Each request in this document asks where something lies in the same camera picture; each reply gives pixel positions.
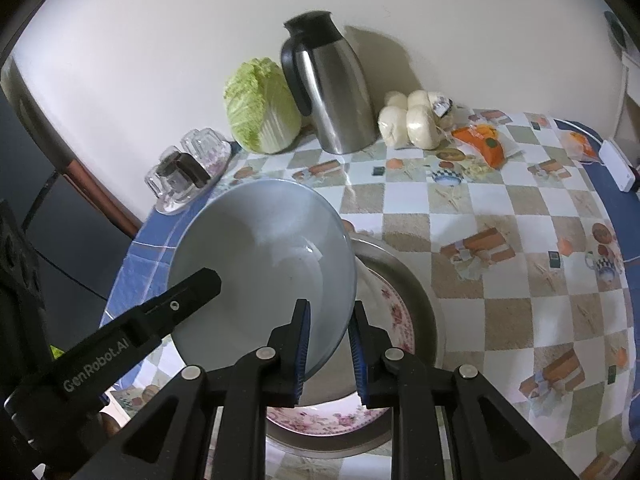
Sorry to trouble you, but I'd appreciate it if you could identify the round floral rim plate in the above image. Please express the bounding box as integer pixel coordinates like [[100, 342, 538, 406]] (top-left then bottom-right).
[[267, 267, 417, 433]]

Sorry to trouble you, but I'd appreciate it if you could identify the napa cabbage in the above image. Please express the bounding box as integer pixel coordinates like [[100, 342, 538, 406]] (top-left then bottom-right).
[[223, 57, 303, 155]]

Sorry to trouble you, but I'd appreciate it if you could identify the pale blue bowl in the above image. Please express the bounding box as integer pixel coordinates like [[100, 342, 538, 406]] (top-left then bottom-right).
[[168, 178, 359, 378]]

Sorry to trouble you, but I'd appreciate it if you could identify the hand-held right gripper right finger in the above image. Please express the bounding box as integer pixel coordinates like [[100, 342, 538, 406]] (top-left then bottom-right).
[[348, 299, 581, 480]]

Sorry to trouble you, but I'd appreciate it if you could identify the dark small block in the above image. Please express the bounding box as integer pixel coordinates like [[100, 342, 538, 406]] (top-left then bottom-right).
[[157, 152, 213, 186]]

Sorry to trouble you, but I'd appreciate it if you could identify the dark furniture with brown edge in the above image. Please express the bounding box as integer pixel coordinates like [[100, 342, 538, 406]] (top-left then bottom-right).
[[0, 55, 142, 321]]

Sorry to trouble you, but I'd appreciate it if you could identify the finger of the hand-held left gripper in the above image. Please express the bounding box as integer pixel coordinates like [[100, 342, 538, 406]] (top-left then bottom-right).
[[4, 267, 222, 455]]

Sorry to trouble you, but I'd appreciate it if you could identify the stainless steel thermos jug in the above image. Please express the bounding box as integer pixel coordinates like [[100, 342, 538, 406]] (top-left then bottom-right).
[[280, 10, 378, 156]]

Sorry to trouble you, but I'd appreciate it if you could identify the bag of white steamed buns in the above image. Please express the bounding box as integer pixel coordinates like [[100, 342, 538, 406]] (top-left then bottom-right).
[[377, 89, 458, 150]]

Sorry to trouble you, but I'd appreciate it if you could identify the stainless steel plate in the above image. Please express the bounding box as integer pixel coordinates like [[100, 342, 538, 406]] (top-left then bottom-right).
[[265, 237, 447, 458]]

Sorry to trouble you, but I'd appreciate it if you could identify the clear glass tray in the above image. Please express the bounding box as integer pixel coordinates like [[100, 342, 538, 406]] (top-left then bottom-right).
[[154, 140, 234, 216]]

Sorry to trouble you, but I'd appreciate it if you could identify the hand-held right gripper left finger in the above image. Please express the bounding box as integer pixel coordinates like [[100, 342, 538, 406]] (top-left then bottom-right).
[[75, 298, 312, 480]]

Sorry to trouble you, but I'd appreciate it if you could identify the white power strip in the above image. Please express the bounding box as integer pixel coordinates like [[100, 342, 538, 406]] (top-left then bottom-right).
[[597, 140, 638, 192]]

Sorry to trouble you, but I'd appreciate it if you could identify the teal cloth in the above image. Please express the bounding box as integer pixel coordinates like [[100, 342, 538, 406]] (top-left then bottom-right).
[[603, 10, 628, 53]]

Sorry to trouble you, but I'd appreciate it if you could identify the orange snack packet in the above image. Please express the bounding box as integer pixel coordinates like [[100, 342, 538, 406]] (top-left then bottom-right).
[[450, 121, 521, 168], [557, 130, 601, 163]]

